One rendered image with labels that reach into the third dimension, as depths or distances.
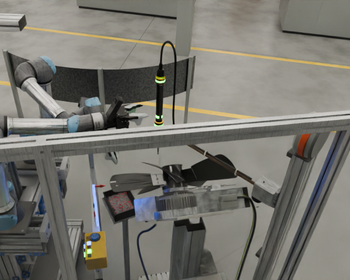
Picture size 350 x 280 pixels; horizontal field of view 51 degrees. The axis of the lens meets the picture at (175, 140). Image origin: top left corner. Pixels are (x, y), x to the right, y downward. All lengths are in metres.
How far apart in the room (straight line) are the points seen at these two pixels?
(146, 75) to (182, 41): 2.53
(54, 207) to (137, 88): 2.85
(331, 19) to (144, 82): 4.93
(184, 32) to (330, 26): 3.11
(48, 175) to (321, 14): 7.22
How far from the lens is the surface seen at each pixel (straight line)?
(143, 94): 3.87
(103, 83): 3.75
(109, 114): 1.68
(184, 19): 6.09
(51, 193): 1.03
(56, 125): 1.79
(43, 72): 2.19
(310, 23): 7.88
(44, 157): 0.93
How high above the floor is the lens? 2.59
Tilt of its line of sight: 37 degrees down
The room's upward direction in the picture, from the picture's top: 4 degrees clockwise
